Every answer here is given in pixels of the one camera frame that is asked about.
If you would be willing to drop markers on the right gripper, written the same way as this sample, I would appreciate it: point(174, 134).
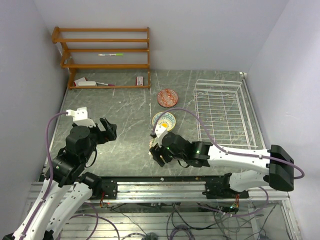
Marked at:
point(156, 152)

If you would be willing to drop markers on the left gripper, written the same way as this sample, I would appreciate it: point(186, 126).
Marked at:
point(108, 134)

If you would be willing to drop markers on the orange flower bowl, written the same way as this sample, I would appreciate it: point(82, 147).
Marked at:
point(153, 142)

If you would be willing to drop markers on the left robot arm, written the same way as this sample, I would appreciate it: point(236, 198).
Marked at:
point(66, 186)

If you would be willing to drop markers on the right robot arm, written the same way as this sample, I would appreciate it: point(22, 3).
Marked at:
point(267, 167)

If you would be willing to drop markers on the blue yellow patterned bowl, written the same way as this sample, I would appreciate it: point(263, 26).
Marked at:
point(168, 120)

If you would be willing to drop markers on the pink white pen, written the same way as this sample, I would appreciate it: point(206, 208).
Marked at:
point(105, 84)

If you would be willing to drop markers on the small red white box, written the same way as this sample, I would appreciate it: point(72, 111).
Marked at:
point(139, 81)

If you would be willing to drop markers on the red patterned bowl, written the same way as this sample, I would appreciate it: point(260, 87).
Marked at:
point(167, 98)

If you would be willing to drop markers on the green white pen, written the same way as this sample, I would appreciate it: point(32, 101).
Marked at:
point(110, 54)

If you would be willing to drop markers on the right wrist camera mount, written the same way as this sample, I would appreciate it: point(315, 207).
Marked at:
point(158, 134)

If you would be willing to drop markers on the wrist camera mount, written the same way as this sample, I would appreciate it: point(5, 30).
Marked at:
point(158, 134)
point(80, 117)

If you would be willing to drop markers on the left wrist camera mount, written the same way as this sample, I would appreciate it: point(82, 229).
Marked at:
point(80, 117)

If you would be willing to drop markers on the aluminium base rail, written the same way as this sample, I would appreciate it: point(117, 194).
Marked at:
point(152, 192)

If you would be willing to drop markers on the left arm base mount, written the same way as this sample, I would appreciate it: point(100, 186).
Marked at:
point(109, 189)

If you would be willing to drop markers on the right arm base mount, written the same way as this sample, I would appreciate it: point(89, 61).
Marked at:
point(218, 187)

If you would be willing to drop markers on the white wire dish rack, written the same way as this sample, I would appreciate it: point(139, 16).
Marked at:
point(223, 106)

